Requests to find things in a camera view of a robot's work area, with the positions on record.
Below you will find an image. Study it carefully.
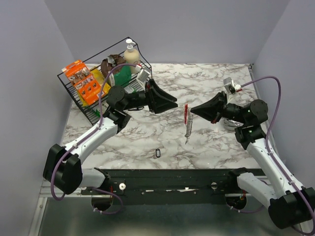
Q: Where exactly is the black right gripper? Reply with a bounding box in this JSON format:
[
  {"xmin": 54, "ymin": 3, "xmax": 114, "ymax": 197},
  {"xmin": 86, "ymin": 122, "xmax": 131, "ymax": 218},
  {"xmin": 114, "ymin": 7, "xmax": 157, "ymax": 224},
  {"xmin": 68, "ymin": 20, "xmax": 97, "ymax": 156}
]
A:
[{"xmin": 191, "ymin": 90, "xmax": 248, "ymax": 124}]

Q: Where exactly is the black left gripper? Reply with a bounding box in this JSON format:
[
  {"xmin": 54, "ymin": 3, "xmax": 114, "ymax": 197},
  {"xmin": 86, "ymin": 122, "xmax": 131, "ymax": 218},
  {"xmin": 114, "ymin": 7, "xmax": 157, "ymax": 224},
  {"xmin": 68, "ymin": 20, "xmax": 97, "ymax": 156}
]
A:
[{"xmin": 122, "ymin": 79, "xmax": 178, "ymax": 114}]

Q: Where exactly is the red handled metal key holder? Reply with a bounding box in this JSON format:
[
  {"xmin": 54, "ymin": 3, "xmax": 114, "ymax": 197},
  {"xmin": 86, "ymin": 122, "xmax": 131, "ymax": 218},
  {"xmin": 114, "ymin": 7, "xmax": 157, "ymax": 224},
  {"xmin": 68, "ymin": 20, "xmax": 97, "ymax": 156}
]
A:
[{"xmin": 184, "ymin": 104, "xmax": 193, "ymax": 138}]

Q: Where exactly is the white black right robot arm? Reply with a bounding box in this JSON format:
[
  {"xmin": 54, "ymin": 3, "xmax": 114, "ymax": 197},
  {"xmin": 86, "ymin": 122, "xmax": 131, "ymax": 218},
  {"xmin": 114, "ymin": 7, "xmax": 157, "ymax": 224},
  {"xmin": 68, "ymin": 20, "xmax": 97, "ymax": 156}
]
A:
[{"xmin": 190, "ymin": 92, "xmax": 315, "ymax": 229}]

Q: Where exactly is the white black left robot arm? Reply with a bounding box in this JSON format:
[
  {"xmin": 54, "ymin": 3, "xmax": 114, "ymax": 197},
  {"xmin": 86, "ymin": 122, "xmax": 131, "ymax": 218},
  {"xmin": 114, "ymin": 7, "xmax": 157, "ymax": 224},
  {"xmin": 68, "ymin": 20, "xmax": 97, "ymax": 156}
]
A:
[{"xmin": 43, "ymin": 79, "xmax": 178, "ymax": 201}]

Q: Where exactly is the silver foil packet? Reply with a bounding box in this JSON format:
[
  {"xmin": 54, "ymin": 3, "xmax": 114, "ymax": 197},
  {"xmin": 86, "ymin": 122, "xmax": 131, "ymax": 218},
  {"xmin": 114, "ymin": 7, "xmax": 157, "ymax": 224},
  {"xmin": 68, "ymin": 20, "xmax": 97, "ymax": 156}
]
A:
[{"xmin": 222, "ymin": 118, "xmax": 243, "ymax": 132}]

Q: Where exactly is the brown green coffee bag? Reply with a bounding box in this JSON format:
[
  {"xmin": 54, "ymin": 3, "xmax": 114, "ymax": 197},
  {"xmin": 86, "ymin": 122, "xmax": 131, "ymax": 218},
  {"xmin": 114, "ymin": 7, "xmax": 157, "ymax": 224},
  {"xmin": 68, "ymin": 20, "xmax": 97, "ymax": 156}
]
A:
[{"xmin": 100, "ymin": 54, "xmax": 132, "ymax": 87}]

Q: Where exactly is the cream pump lotion bottle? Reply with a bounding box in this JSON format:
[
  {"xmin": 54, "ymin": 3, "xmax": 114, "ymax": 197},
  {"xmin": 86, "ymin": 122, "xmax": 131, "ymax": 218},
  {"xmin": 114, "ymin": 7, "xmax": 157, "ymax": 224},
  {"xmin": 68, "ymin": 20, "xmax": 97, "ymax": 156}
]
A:
[{"xmin": 124, "ymin": 38, "xmax": 140, "ymax": 65}]

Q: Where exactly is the green white snack bag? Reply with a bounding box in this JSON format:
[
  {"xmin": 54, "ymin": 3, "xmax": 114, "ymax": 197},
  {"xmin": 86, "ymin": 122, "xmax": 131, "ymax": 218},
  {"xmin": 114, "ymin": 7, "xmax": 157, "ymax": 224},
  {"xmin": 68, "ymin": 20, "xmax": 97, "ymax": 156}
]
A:
[{"xmin": 93, "ymin": 100, "xmax": 108, "ymax": 118}]

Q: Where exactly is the yellow snack bag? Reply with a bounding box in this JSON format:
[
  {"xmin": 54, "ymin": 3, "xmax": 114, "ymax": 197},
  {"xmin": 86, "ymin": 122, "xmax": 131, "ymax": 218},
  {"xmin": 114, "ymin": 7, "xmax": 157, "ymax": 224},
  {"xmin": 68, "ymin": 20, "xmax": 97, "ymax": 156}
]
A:
[{"xmin": 78, "ymin": 69, "xmax": 105, "ymax": 106}]

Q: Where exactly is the orange product box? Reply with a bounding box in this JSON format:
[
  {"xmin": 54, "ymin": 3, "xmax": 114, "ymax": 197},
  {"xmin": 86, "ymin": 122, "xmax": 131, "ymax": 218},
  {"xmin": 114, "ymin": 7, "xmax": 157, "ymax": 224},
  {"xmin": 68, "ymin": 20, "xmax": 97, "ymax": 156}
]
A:
[{"xmin": 62, "ymin": 60, "xmax": 101, "ymax": 105}]

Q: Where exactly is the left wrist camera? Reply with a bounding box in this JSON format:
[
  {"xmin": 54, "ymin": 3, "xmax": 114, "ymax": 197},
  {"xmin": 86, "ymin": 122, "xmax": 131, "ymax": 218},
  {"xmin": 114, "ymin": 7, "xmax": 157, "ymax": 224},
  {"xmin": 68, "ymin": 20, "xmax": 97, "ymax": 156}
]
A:
[{"xmin": 135, "ymin": 64, "xmax": 151, "ymax": 89}]

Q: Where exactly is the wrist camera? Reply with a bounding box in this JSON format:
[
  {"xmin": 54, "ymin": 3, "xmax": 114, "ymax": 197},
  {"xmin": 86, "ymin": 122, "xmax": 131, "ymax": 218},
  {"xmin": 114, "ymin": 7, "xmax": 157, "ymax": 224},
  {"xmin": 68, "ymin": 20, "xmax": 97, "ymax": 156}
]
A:
[
  {"xmin": 223, "ymin": 77, "xmax": 242, "ymax": 94},
  {"xmin": 135, "ymin": 64, "xmax": 151, "ymax": 89}
]

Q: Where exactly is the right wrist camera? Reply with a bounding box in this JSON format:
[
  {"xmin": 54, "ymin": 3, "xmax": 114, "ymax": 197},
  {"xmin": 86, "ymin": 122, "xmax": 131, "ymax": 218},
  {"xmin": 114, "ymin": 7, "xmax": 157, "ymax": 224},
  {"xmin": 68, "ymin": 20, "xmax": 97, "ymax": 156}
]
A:
[{"xmin": 223, "ymin": 77, "xmax": 242, "ymax": 94}]

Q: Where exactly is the black wire rack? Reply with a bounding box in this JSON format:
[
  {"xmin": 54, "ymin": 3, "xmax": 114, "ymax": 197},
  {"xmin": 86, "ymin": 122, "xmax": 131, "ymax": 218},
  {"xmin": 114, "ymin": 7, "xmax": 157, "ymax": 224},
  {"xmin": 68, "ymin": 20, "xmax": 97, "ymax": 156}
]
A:
[{"xmin": 57, "ymin": 37, "xmax": 152, "ymax": 125}]

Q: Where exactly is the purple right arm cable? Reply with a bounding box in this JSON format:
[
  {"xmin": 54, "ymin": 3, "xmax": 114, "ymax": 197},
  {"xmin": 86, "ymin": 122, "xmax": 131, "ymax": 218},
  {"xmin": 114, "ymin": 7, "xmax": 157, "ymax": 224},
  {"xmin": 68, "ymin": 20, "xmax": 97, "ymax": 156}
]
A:
[{"xmin": 240, "ymin": 75, "xmax": 315, "ymax": 236}]

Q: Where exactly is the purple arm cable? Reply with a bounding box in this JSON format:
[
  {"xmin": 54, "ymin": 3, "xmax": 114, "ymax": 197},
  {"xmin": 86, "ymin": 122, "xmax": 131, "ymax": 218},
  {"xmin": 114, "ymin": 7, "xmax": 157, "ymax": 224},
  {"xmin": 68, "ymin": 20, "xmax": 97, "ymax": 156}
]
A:
[
  {"xmin": 50, "ymin": 63, "xmax": 138, "ymax": 215},
  {"xmin": 240, "ymin": 75, "xmax": 315, "ymax": 236}
]

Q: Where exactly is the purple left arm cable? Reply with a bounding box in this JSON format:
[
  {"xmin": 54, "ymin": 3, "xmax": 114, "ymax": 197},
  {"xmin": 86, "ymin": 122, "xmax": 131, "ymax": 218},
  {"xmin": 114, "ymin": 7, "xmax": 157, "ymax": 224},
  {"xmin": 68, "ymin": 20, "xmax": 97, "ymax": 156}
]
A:
[{"xmin": 50, "ymin": 63, "xmax": 138, "ymax": 215}]

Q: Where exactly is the black metal base rail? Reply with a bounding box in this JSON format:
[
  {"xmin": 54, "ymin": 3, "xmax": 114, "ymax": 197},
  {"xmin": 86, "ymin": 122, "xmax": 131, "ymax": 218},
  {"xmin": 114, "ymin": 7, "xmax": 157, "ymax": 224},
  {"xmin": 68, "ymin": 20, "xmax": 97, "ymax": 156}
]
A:
[{"xmin": 81, "ymin": 168, "xmax": 274, "ymax": 205}]

